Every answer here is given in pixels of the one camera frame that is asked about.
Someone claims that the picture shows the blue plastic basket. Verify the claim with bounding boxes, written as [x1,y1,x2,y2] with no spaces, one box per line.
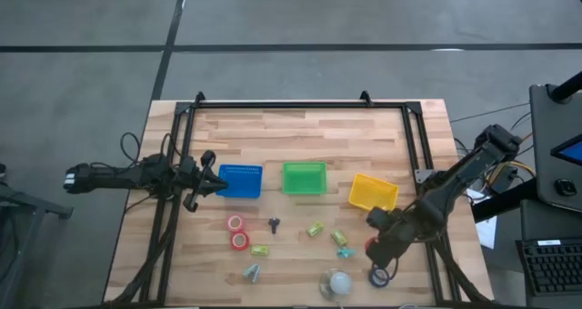
[215,164,265,200]

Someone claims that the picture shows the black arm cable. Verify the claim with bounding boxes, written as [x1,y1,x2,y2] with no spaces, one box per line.
[119,131,143,165]

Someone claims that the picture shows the white dome table camera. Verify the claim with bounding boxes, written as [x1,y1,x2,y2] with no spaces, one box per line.
[319,267,355,302]

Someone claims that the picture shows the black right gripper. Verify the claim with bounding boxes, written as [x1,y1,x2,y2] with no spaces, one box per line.
[365,205,413,279]

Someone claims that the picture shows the black aluminium table frame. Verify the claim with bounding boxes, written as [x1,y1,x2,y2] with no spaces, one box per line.
[135,90,495,306]

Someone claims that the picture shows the green plastic basket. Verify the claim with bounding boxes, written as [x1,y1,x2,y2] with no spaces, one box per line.
[281,161,328,196]

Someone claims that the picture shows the yellow plastic basket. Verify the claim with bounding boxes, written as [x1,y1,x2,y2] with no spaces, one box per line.
[347,173,400,213]

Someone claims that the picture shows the black computer mouse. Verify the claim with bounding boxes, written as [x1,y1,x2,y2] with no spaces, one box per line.
[555,178,577,197]

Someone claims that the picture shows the black pole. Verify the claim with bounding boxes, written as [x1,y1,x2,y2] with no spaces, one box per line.
[547,70,582,105]

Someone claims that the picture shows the black keyboard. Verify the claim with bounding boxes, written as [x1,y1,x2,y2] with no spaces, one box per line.
[516,238,582,297]

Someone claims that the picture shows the yellow cable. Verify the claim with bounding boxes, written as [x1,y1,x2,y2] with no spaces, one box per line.
[486,160,537,178]

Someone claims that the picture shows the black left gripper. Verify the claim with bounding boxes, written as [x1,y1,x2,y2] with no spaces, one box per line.
[170,149,228,214]

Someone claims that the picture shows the grey metal stand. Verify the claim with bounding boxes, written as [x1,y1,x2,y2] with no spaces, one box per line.
[0,163,74,309]

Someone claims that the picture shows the grey metal mounting plate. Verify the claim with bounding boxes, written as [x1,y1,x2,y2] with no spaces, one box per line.
[414,167,438,184]

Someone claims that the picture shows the blue tablet screen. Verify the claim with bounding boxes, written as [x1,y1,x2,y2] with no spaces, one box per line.
[549,134,582,167]

